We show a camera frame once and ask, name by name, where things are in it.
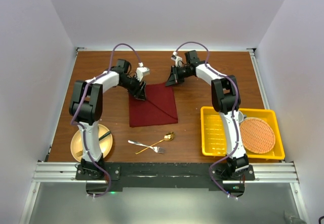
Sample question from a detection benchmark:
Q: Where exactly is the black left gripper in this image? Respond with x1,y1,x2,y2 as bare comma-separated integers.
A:
119,74,146,100

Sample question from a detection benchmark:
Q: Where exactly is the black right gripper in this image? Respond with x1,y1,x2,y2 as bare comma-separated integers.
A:
165,65,192,87

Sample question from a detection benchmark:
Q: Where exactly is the dark red cloth napkin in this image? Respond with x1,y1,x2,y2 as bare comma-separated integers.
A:
129,83,178,128

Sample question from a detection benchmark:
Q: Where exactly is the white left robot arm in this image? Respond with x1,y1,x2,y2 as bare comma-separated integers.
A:
69,59,150,179

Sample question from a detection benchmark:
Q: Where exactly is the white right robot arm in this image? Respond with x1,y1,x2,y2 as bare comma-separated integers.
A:
166,50,249,180

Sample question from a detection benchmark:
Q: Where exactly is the gold spoon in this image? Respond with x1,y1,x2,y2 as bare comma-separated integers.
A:
150,132,175,146

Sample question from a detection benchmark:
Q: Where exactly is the silver fork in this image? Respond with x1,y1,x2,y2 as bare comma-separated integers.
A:
128,140,166,155

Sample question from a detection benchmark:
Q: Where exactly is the cream round plate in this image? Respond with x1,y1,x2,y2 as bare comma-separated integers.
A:
70,124,113,162

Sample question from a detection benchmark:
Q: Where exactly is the yellow plastic tray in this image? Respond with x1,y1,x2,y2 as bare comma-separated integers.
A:
200,106,286,160

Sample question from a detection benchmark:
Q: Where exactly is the grey mug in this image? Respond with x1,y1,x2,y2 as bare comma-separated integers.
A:
238,110,247,124

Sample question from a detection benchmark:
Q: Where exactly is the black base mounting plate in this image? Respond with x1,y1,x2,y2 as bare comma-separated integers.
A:
75,162,255,196

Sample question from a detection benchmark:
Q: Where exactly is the orange woven round mat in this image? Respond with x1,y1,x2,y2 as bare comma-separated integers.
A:
240,118,275,154

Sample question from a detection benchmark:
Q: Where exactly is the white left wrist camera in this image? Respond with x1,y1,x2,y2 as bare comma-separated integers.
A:
136,62,150,82

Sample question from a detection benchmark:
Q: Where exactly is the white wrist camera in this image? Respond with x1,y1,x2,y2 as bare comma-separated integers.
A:
136,62,150,82
171,51,183,67

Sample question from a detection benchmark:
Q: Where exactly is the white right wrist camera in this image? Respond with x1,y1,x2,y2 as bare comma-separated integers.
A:
171,51,183,67

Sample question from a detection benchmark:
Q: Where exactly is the aluminium right side rail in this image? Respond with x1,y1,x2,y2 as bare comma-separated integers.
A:
247,48,270,109

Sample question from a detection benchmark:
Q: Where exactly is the aluminium rail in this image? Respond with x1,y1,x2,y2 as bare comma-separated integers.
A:
32,162,299,183
247,48,270,109

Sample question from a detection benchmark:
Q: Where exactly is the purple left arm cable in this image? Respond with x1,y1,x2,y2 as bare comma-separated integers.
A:
70,42,144,201

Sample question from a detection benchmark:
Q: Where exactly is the aluminium front rail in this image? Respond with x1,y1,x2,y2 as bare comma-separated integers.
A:
32,162,299,183

